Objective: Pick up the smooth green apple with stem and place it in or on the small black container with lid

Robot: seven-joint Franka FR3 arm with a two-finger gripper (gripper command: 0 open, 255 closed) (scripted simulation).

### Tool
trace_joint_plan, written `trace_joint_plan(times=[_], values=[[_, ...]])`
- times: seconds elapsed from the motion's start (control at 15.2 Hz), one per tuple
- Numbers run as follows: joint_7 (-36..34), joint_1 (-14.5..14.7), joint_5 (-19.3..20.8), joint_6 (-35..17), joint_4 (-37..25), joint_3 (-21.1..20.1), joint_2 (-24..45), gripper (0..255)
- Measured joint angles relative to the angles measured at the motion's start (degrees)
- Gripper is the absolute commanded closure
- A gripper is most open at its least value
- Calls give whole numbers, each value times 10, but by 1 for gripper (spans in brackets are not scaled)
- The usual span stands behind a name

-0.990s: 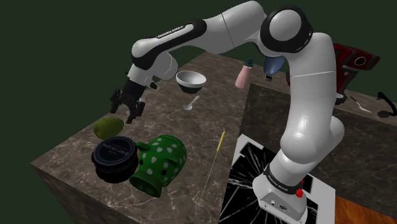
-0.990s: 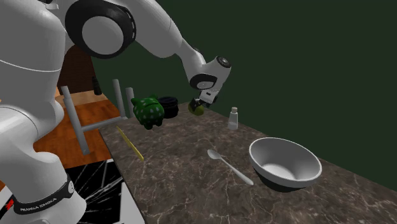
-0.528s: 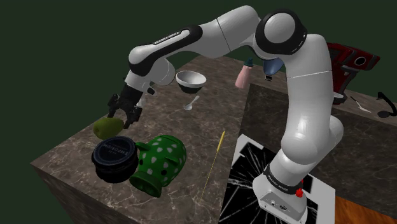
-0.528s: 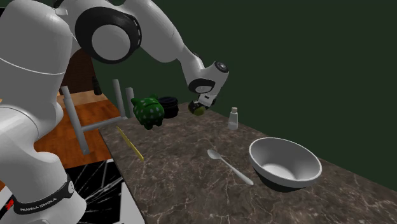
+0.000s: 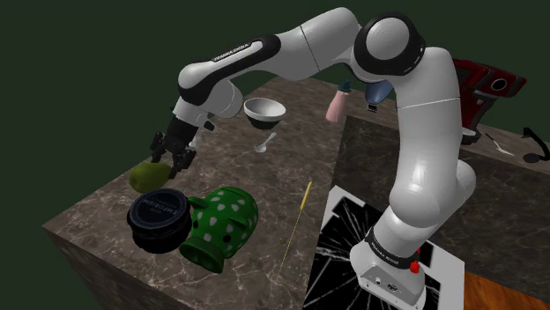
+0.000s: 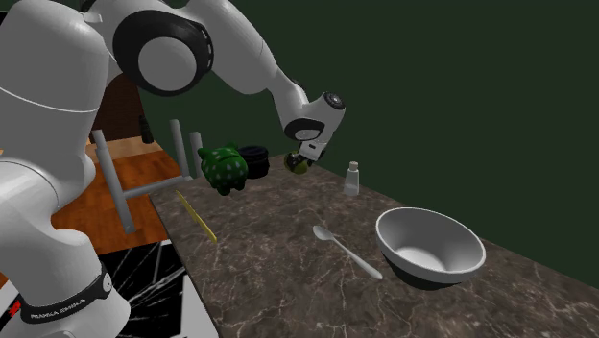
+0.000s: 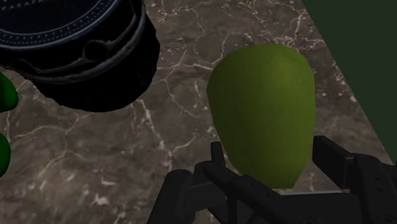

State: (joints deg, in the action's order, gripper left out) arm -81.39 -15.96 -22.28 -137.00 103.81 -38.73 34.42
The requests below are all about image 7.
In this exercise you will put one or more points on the olive green egg-shaped fruit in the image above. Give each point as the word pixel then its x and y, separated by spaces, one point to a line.
pixel 263 114

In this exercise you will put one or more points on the black round tin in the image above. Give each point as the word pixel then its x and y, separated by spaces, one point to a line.
pixel 80 49

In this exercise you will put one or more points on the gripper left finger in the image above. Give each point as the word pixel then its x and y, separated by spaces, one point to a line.
pixel 192 192

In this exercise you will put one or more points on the bright green rounded object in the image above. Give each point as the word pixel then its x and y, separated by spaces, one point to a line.
pixel 6 93

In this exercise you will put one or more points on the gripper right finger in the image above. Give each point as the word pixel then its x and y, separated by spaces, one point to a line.
pixel 366 176

